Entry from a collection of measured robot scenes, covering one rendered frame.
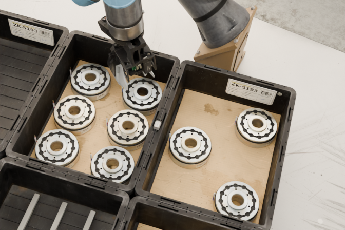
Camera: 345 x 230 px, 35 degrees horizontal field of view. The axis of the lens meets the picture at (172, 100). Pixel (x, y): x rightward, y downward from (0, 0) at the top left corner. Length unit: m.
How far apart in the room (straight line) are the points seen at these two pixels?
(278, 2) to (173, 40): 1.32
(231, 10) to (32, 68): 0.56
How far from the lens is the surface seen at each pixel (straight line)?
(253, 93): 1.43
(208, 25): 1.53
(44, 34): 1.52
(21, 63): 1.55
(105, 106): 1.44
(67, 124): 1.38
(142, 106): 1.40
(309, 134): 1.63
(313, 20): 2.97
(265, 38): 1.83
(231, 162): 1.38
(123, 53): 1.22
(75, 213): 1.30
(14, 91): 1.50
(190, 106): 1.45
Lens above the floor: 2.01
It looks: 54 degrees down
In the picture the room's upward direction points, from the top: 7 degrees clockwise
